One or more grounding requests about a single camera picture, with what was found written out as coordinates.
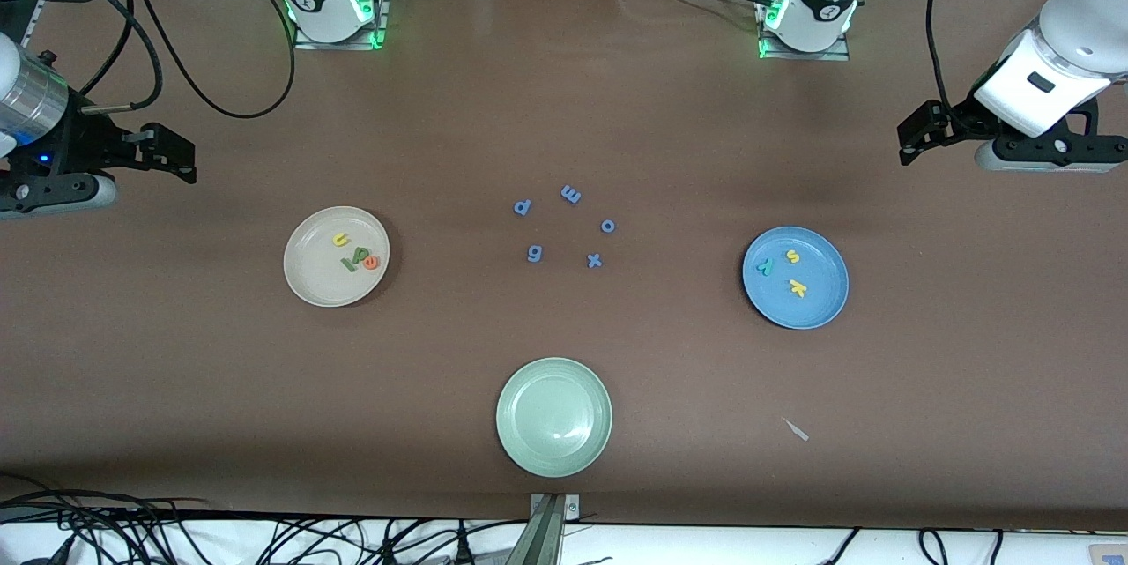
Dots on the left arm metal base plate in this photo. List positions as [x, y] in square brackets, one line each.
[768, 55]

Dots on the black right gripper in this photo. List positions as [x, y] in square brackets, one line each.
[77, 147]

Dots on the grey metal post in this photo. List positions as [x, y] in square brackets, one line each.
[539, 538]

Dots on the beige brown plate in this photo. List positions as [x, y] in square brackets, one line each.
[313, 274]

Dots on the blue foam letter g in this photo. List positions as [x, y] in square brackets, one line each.
[534, 254]

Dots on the silver bracket plate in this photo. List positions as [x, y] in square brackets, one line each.
[571, 508]

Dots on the blue foam letter p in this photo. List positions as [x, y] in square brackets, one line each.
[522, 206]

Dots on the torn grey tape scrap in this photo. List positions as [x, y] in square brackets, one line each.
[796, 429]

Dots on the blue plate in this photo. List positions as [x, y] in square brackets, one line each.
[820, 309]

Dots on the blue foam letter m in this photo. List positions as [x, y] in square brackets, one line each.
[571, 194]

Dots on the tan cardboard box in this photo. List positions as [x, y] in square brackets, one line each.
[1109, 556]

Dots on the pale green plate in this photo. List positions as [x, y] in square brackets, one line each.
[553, 417]

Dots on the teal foam letter y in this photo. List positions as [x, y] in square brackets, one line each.
[766, 265]

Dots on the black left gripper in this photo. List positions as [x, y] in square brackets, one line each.
[955, 122]

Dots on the yellow foam letter k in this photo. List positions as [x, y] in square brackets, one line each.
[797, 287]

